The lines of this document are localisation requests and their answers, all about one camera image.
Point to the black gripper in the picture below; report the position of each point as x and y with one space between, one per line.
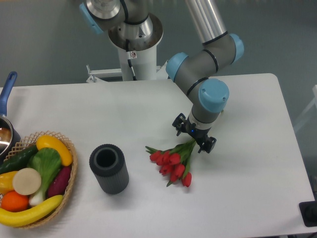
196 131

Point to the red tulip bouquet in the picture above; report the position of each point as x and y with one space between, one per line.
174 162

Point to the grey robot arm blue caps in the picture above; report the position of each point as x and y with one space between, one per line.
193 75

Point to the dark grey ribbed vase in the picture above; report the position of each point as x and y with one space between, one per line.
107 163

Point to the black device at table edge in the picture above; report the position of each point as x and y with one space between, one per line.
309 213

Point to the purple sweet potato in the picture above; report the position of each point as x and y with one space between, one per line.
60 183

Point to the green bok choy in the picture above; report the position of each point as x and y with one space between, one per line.
47 163

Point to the woven wicker basket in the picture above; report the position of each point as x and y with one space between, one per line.
31 140

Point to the beige round slice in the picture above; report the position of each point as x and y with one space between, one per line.
26 181

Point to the green cucumber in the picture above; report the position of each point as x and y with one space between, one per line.
19 160

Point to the yellow bell pepper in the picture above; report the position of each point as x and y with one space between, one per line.
6 182

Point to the orange fruit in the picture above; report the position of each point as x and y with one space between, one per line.
14 202

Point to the yellow banana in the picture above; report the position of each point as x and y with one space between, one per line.
29 216

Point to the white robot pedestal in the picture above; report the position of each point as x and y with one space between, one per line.
137 50

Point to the blue handled saucepan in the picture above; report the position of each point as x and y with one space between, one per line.
8 135

